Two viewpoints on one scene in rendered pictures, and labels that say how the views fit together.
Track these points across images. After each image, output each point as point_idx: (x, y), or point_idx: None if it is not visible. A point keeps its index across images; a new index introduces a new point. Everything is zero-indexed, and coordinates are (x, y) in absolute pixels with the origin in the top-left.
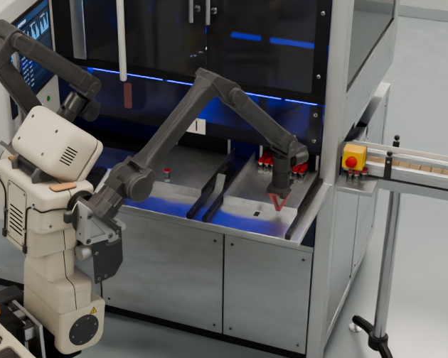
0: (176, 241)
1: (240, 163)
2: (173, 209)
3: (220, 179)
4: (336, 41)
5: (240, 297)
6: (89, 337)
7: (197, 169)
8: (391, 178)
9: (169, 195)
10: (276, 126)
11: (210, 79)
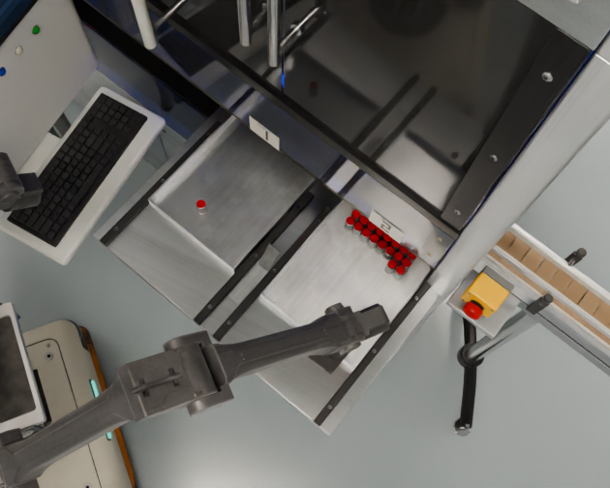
0: None
1: (328, 191)
2: (184, 289)
3: (271, 253)
4: (503, 201)
5: None
6: None
7: (258, 191)
8: (538, 312)
9: (192, 251)
10: (318, 350)
11: (135, 412)
